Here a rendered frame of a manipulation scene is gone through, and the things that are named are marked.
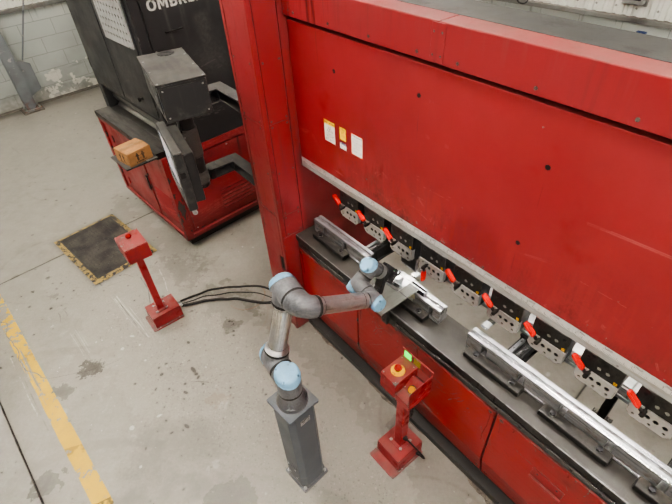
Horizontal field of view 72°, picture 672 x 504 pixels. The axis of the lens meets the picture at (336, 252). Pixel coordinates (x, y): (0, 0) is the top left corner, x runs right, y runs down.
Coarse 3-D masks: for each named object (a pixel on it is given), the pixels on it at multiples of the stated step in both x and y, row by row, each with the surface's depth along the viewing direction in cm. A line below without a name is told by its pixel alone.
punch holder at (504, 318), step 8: (496, 296) 192; (504, 296) 188; (496, 304) 194; (504, 304) 190; (512, 304) 186; (488, 312) 200; (504, 312) 192; (512, 312) 189; (520, 312) 185; (528, 312) 188; (496, 320) 198; (504, 320) 194; (512, 320) 190; (520, 320) 187; (512, 328) 192; (520, 328) 194
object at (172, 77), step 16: (176, 48) 256; (144, 64) 239; (160, 64) 238; (176, 64) 236; (192, 64) 235; (160, 80) 221; (176, 80) 220; (192, 80) 222; (160, 96) 220; (176, 96) 223; (192, 96) 226; (208, 96) 230; (176, 112) 227; (192, 112) 231; (208, 112) 235; (192, 128) 277; (192, 144) 281; (208, 176) 301
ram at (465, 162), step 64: (320, 64) 215; (384, 64) 182; (320, 128) 240; (384, 128) 200; (448, 128) 171; (512, 128) 150; (576, 128) 133; (384, 192) 221; (448, 192) 187; (512, 192) 162; (576, 192) 142; (640, 192) 127; (448, 256) 205; (512, 256) 175; (576, 256) 153; (640, 256) 136; (576, 320) 165; (640, 320) 145
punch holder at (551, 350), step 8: (536, 320) 180; (536, 328) 182; (544, 328) 178; (552, 328) 175; (528, 336) 187; (544, 336) 180; (552, 336) 177; (560, 336) 174; (544, 344) 182; (552, 344) 179; (560, 344) 176; (568, 344) 172; (544, 352) 184; (552, 352) 180; (560, 352) 177; (568, 352) 180; (552, 360) 182; (560, 360) 179
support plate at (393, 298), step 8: (384, 288) 241; (392, 288) 241; (408, 288) 240; (416, 288) 240; (384, 296) 237; (392, 296) 237; (400, 296) 237; (408, 296) 236; (392, 304) 233; (384, 312) 229
